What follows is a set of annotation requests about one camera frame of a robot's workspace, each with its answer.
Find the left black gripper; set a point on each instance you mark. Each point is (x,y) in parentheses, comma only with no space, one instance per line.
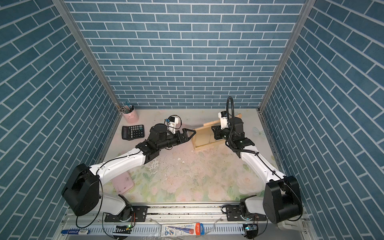
(185,136)

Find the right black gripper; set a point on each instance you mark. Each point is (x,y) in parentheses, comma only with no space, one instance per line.
(217,134)

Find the blue marker pen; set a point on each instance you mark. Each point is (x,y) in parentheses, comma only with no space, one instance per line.
(76,232)

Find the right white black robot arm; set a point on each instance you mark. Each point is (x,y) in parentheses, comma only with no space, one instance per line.
(282,198)

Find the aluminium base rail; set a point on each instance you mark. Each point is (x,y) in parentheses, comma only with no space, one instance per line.
(147,222)

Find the pens in pink cup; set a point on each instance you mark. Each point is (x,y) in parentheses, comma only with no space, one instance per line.
(126,109)

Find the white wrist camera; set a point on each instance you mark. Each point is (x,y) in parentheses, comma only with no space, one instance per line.
(174,123)
(224,119)

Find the black desk calculator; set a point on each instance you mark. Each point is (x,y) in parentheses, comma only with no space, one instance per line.
(130,133)

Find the wooden jewelry display stand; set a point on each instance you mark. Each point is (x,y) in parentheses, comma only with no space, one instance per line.
(204,137)

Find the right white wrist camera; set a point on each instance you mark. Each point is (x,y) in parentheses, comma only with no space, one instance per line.
(224,119)

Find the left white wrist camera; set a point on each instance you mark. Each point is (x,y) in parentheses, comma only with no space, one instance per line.
(174,123)

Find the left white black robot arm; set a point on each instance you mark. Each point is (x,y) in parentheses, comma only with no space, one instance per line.
(84,190)

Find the red blue packaged box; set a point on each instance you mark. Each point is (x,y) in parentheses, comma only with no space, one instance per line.
(180,230)

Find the pink pen holder cup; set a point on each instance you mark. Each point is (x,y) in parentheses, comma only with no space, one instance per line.
(132,117)

